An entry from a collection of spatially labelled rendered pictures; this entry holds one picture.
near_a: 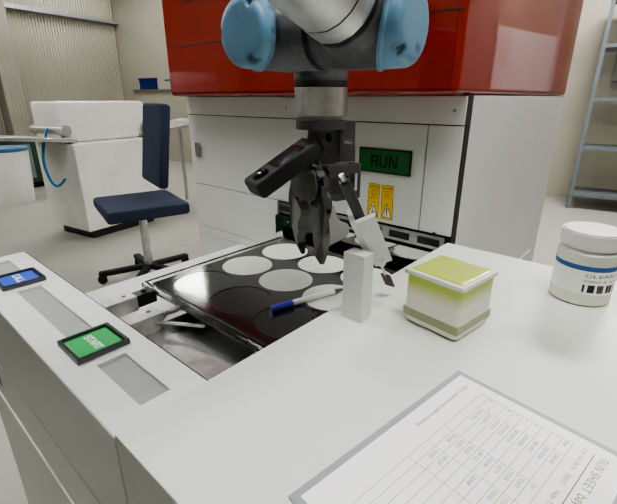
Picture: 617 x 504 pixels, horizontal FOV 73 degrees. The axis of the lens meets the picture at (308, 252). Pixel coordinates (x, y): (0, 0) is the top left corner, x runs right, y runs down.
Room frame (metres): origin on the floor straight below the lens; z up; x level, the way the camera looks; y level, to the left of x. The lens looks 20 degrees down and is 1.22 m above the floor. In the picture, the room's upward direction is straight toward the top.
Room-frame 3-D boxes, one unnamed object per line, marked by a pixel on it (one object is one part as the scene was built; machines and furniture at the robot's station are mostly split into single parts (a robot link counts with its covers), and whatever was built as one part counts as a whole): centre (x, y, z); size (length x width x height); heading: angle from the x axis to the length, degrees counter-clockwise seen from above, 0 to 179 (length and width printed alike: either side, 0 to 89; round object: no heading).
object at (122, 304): (0.60, 0.32, 0.89); 0.08 x 0.03 x 0.03; 139
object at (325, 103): (0.63, -0.02, 1.21); 0.08 x 0.08 x 0.05
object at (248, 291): (0.71, 0.04, 0.90); 0.34 x 0.34 x 0.01; 49
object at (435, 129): (1.00, 0.04, 1.02); 0.81 x 0.03 x 0.40; 49
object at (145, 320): (0.55, 0.26, 0.89); 0.08 x 0.03 x 0.03; 139
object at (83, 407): (0.48, 0.33, 0.89); 0.55 x 0.09 x 0.14; 49
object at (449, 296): (0.44, -0.16, 1.00); 0.07 x 0.07 x 0.07; 40
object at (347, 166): (0.63, -0.02, 1.13); 0.09 x 0.08 x 0.12; 122
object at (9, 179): (5.12, 3.68, 0.33); 0.56 x 0.54 x 0.66; 56
